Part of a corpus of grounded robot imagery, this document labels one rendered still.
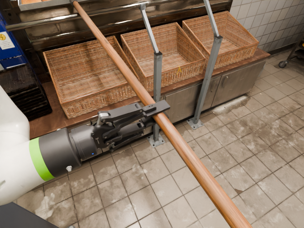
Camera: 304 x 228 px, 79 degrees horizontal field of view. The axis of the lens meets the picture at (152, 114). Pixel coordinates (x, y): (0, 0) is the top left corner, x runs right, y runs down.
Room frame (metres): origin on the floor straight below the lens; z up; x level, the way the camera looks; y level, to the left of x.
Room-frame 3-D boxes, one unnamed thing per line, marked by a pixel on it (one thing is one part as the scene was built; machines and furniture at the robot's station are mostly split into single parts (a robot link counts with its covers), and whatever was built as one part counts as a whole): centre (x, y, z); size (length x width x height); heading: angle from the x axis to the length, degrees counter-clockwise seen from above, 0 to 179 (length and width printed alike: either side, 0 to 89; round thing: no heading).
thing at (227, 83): (1.34, 0.02, 0.29); 2.42 x 0.56 x 0.58; 117
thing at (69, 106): (1.15, 0.44, 0.72); 0.56 x 0.49 x 0.28; 118
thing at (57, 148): (0.21, 0.19, 1.20); 0.12 x 0.06 x 0.09; 29
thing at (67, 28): (1.65, 0.05, 1.02); 1.79 x 0.11 x 0.19; 117
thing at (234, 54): (1.70, -0.63, 0.72); 0.56 x 0.49 x 0.28; 117
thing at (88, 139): (0.24, 0.13, 1.20); 0.09 x 0.07 x 0.08; 119
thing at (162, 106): (0.32, -0.01, 1.21); 0.07 x 0.03 x 0.01; 119
